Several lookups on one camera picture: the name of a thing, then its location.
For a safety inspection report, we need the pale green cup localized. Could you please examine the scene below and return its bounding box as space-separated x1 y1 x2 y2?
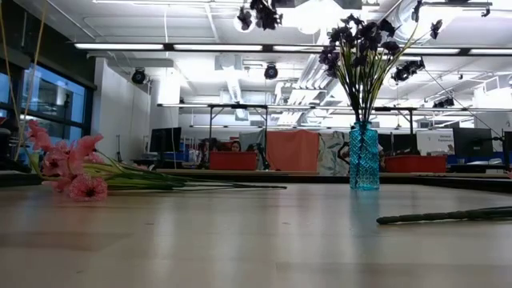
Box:
29 151 42 174

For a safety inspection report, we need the white sign board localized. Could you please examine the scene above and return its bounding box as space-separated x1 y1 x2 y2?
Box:
416 128 455 156

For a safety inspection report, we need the black framed window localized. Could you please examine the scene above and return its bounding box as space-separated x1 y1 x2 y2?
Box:
0 59 97 173

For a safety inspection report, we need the black ceiling track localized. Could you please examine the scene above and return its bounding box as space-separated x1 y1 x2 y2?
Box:
422 1 494 18

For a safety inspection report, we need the black tripod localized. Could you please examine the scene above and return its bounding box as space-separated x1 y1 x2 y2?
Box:
114 134 125 163

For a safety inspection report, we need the black computer monitor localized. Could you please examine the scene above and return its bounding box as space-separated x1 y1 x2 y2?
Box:
452 127 494 158
150 126 182 154

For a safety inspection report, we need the black metal gantry frame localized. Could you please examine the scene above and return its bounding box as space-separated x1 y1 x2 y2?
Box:
156 102 270 171
371 106 417 135

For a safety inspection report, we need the grey cloth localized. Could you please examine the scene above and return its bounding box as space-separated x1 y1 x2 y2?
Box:
238 128 267 153

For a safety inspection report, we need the silver ventilation duct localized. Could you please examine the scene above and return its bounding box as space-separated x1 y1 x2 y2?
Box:
383 0 441 46

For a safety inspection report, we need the round black ceiling speaker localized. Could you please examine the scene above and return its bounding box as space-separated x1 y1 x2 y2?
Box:
263 62 279 81
130 66 147 86

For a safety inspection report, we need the black ceiling spotlight cluster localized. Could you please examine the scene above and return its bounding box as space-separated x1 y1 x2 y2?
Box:
431 96 456 110
390 58 426 83

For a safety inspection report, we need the red plastic bin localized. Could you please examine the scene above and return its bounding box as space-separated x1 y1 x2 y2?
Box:
384 154 448 174
208 150 258 172

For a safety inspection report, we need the floral patterned curtain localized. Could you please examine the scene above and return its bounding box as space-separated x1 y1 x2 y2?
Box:
318 131 351 177

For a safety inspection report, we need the orange cloth panel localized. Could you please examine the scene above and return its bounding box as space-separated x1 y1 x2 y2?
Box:
266 129 321 173

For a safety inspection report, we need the long ceiling light tube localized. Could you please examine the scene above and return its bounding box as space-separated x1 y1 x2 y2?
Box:
74 42 166 51
402 47 462 55
468 48 512 56
172 43 264 52

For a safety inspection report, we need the white ceiling ring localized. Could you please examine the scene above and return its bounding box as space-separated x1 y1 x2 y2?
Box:
233 15 257 34

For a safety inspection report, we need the blue textured glass vase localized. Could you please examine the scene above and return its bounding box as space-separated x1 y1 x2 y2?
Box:
348 121 380 191

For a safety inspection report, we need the purple artificial flower bunch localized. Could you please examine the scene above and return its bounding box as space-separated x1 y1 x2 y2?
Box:
235 0 283 31
318 0 444 125

